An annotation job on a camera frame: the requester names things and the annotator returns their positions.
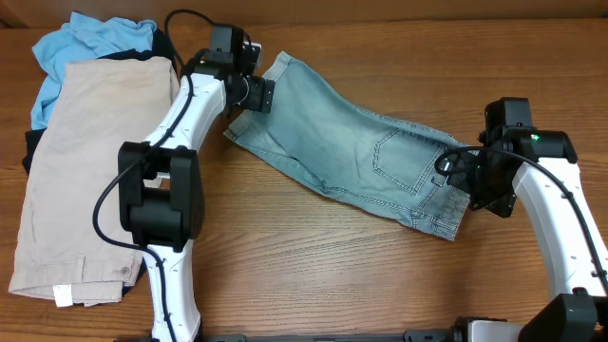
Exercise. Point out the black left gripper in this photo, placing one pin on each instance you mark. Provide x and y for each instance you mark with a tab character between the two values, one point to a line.
265	96

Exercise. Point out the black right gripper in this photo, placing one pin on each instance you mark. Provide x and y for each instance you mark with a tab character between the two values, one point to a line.
503	202

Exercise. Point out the light blue denim shorts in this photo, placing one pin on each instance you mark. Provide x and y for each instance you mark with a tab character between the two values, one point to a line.
344	152

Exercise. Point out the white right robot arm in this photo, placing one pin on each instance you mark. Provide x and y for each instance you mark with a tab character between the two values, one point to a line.
540	169

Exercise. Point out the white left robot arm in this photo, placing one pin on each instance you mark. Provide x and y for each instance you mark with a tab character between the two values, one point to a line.
161	200

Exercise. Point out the black garment under pile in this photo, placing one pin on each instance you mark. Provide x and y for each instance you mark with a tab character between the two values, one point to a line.
159	47

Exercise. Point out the beige folded shorts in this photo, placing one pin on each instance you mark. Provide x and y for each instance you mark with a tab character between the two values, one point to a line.
102	104

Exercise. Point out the light blue shirt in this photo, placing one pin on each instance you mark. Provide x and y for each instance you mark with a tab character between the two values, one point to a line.
82	38

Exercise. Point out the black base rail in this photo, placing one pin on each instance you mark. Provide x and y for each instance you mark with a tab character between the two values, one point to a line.
457	332

